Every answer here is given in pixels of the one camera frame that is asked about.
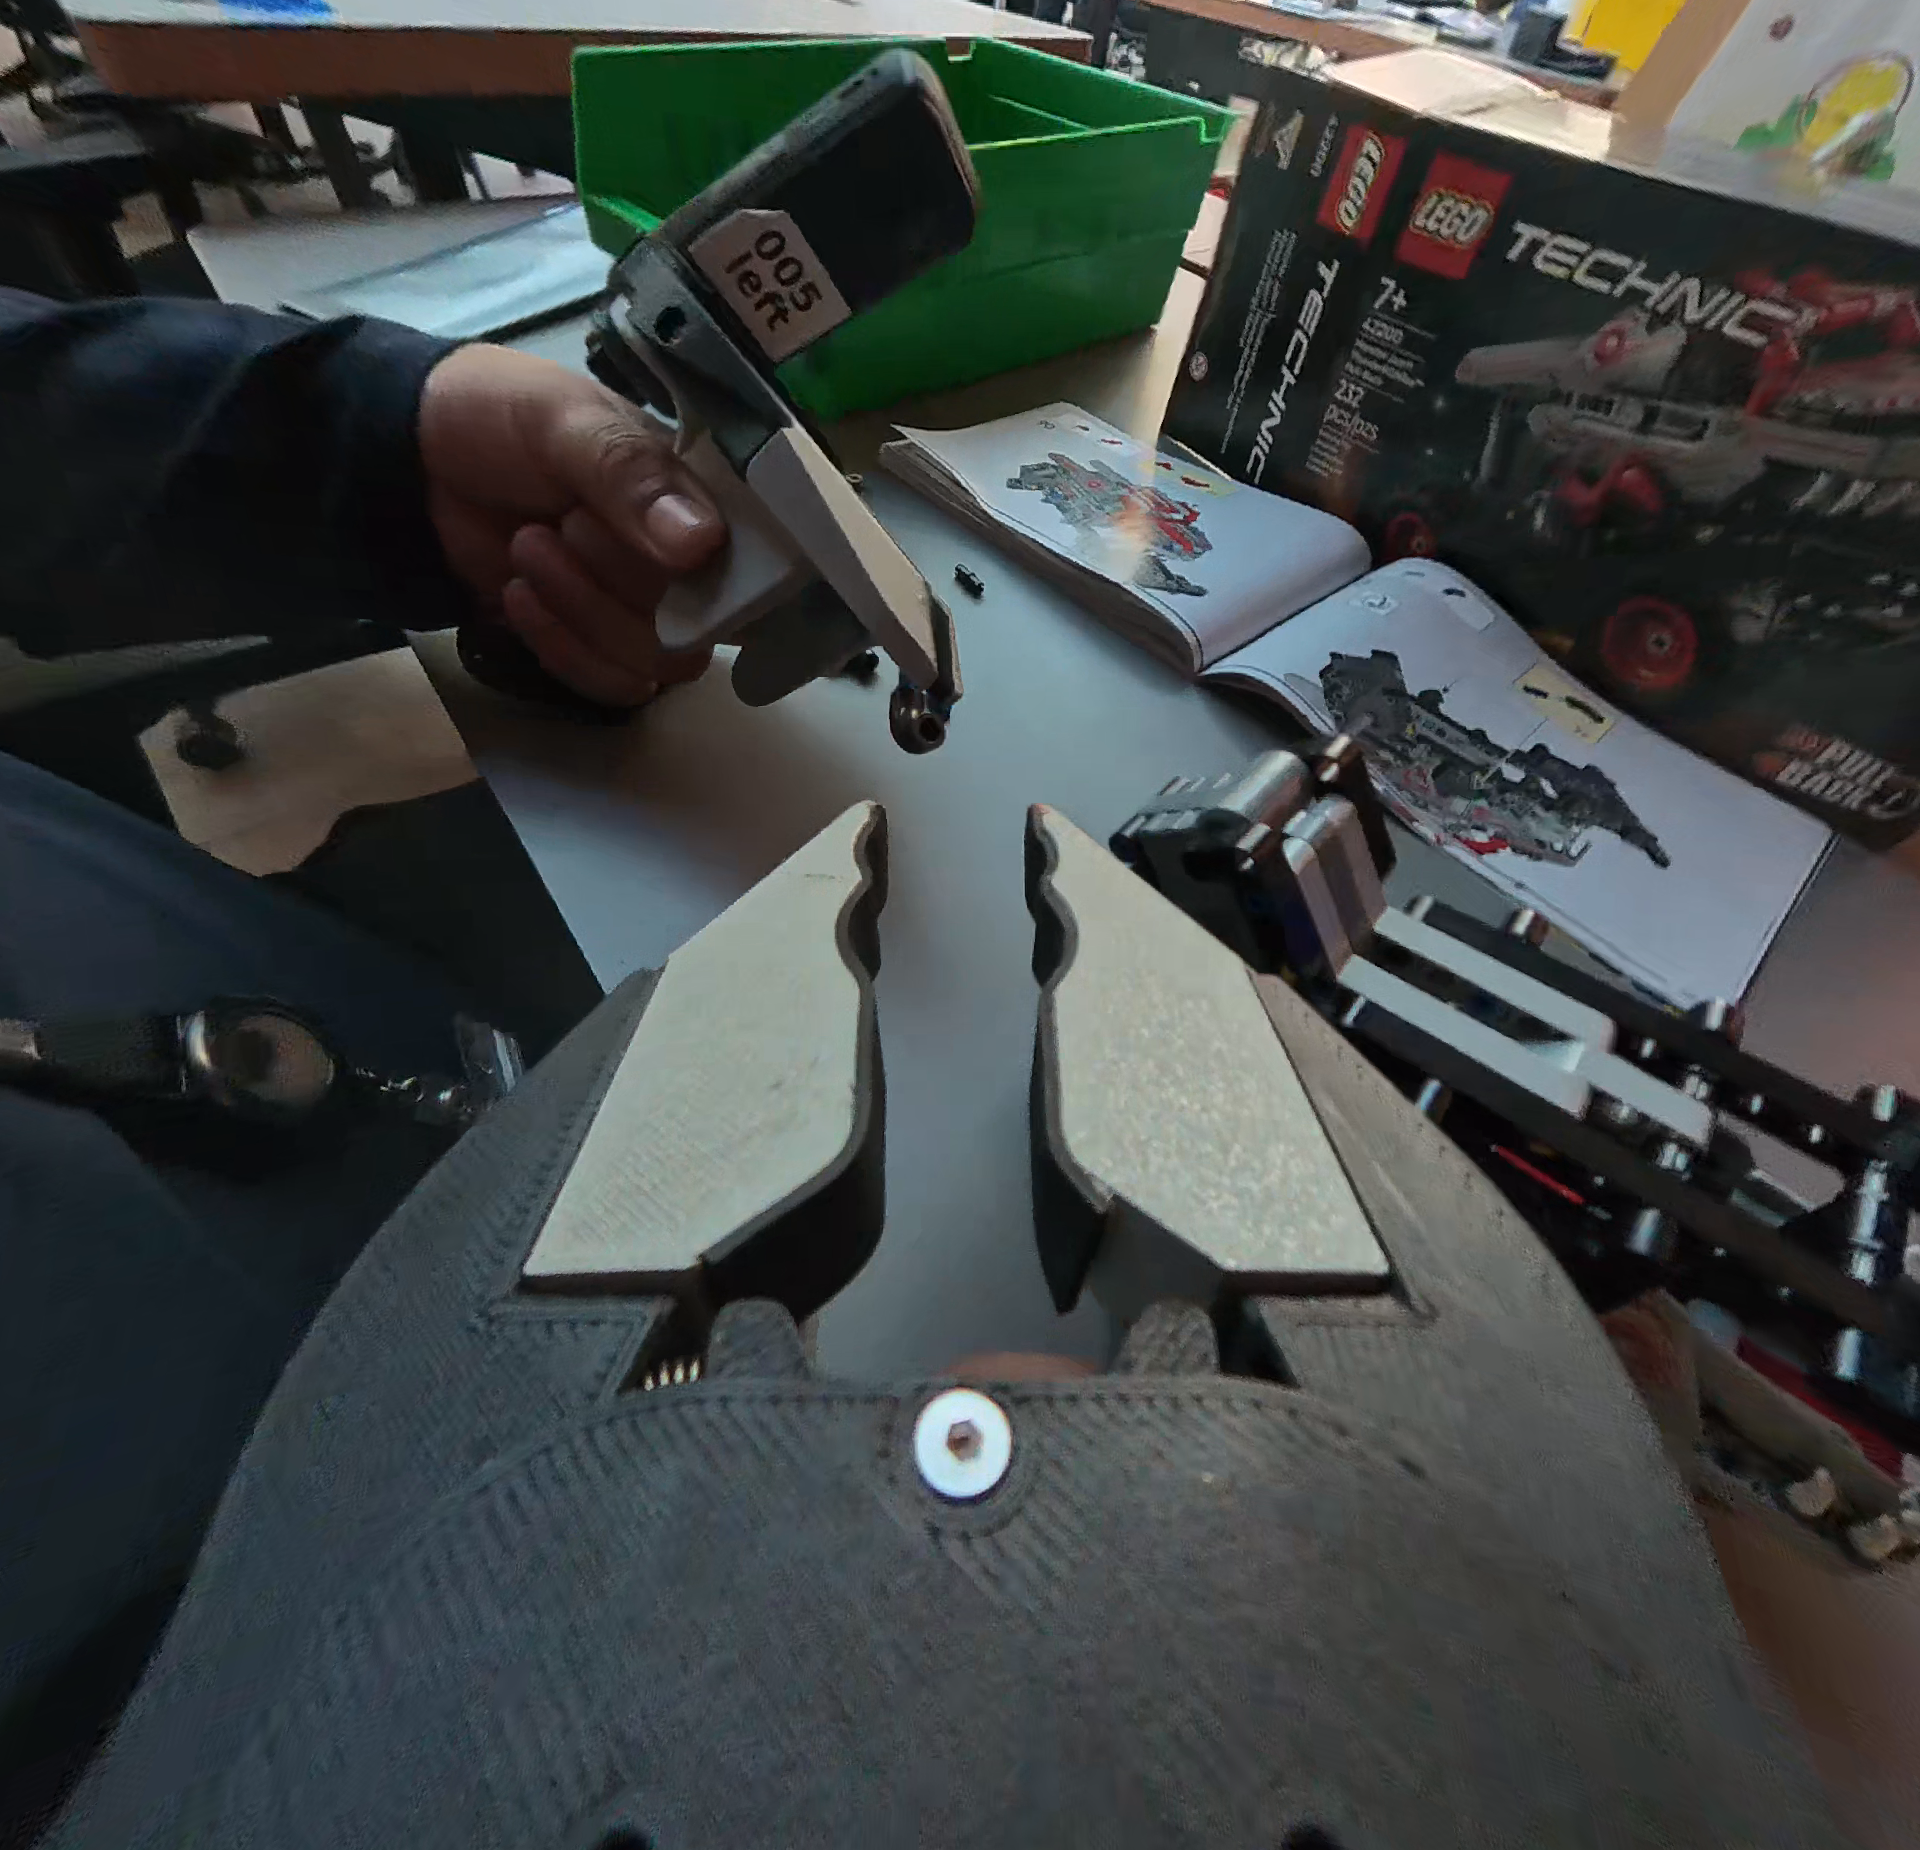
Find person's legs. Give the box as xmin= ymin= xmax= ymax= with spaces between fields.
xmin=0 ymin=751 xmax=605 ymax=1850

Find black grey lego vehicle chassis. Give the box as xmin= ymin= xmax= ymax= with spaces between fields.
xmin=1110 ymin=731 xmax=1920 ymax=1571

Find white bag with yellow print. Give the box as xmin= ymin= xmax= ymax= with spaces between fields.
xmin=1662 ymin=0 xmax=1920 ymax=189

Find green plastic bin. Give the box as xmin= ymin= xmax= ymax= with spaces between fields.
xmin=570 ymin=34 xmax=1242 ymax=420

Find black lego set box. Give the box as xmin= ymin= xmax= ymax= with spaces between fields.
xmin=1163 ymin=57 xmax=1920 ymax=854

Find black badge reel strap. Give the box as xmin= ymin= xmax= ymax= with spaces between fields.
xmin=0 ymin=996 xmax=527 ymax=1134

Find person's left hand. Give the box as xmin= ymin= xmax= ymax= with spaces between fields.
xmin=420 ymin=342 xmax=738 ymax=706

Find clear plastic sleeve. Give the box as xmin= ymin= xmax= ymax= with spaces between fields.
xmin=281 ymin=207 xmax=605 ymax=339

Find office chair base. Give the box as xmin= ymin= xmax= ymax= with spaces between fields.
xmin=0 ymin=632 xmax=383 ymax=774

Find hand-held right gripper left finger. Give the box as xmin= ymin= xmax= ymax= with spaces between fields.
xmin=520 ymin=800 xmax=890 ymax=1322

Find grey table with wooden edge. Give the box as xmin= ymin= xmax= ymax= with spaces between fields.
xmin=23 ymin=0 xmax=1094 ymax=105
xmin=1098 ymin=0 xmax=1626 ymax=78

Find person's left forearm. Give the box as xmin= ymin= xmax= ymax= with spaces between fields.
xmin=0 ymin=285 xmax=470 ymax=669

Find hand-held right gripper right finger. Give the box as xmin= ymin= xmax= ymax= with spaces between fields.
xmin=1027 ymin=803 xmax=1394 ymax=1318

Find open instruction booklet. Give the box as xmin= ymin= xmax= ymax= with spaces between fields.
xmin=879 ymin=402 xmax=1840 ymax=1013

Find yellow container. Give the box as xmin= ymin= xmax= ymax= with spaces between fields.
xmin=1578 ymin=0 xmax=1699 ymax=77

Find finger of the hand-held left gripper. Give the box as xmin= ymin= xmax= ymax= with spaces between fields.
xmin=732 ymin=589 xmax=890 ymax=708
xmin=744 ymin=422 xmax=965 ymax=715

